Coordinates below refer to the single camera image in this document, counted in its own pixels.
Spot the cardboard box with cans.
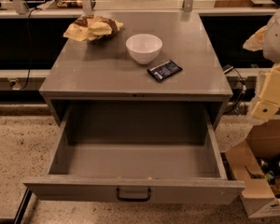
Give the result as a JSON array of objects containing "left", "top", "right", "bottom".
[{"left": 225, "top": 119, "right": 280, "bottom": 218}]

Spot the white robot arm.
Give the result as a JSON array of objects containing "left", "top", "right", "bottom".
[{"left": 243, "top": 8, "right": 280, "bottom": 119}]

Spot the white ceramic bowl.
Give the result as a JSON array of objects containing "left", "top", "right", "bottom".
[{"left": 126, "top": 34, "right": 162, "bottom": 64}]

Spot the crumpled brown chip bag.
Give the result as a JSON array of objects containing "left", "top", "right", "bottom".
[{"left": 63, "top": 15, "right": 123, "bottom": 41}]

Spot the grey metal drawer cabinet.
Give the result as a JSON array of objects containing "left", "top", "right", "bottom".
[{"left": 40, "top": 11, "right": 231, "bottom": 125}]

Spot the grey top drawer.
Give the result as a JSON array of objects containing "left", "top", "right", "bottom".
[{"left": 24, "top": 101, "right": 245, "bottom": 204}]

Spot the dark blue snack packet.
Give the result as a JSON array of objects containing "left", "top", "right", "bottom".
[{"left": 147, "top": 60, "right": 182, "bottom": 82}]

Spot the black cable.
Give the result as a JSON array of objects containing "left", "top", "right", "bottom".
[
  {"left": 20, "top": 7, "right": 41, "bottom": 91},
  {"left": 223, "top": 64, "right": 248, "bottom": 116}
]

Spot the black cable right side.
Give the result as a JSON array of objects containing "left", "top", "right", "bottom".
[{"left": 223, "top": 64, "right": 248, "bottom": 116}]

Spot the black metal floor bar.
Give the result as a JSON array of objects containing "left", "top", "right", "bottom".
[{"left": 13, "top": 189, "right": 32, "bottom": 224}]

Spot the black cable left side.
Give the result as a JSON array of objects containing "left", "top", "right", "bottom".
[{"left": 20, "top": 7, "right": 41, "bottom": 91}]

